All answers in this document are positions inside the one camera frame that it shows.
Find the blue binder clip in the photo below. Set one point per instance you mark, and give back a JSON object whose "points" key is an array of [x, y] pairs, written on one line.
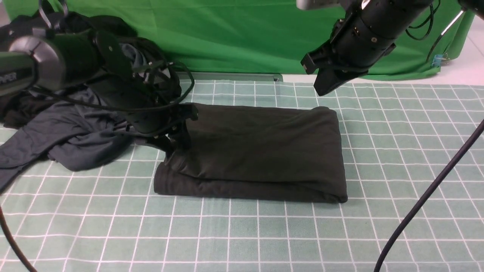
{"points": [[440, 60]]}

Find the green checkered tablecloth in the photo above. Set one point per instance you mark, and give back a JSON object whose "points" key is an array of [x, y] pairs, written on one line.
{"points": [[396, 138]]}

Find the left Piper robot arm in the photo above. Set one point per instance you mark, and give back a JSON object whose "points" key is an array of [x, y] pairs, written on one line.
{"points": [[90, 69]]}

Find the black crumpled garment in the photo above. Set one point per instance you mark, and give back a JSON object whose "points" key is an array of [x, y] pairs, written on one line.
{"points": [[17, 109]]}

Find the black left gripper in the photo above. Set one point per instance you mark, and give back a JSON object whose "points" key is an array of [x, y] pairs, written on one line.
{"points": [[147, 112]]}

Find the slate blue crumpled garment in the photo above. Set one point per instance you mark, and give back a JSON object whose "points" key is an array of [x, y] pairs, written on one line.
{"points": [[77, 137]]}

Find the dark gray long-sleeve top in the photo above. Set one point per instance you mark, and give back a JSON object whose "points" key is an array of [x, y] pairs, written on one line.
{"points": [[265, 153]]}

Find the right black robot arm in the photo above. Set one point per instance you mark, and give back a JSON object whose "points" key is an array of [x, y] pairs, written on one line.
{"points": [[392, 19]]}

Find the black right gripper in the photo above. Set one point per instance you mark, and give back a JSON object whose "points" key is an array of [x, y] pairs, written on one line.
{"points": [[352, 49]]}

